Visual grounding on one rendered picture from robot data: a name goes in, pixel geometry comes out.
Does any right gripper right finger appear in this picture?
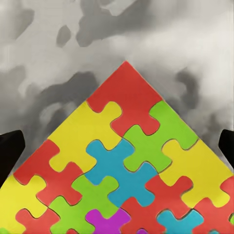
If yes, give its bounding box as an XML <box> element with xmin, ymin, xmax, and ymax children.
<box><xmin>218</xmin><ymin>130</ymin><xmax>234</xmax><ymax>169</ymax></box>

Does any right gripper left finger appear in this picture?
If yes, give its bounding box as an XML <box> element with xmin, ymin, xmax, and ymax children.
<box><xmin>0</xmin><ymin>130</ymin><xmax>25</xmax><ymax>188</ymax></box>

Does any jigsaw puzzle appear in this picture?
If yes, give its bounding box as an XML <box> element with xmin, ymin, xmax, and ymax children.
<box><xmin>0</xmin><ymin>60</ymin><xmax>234</xmax><ymax>234</ymax></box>

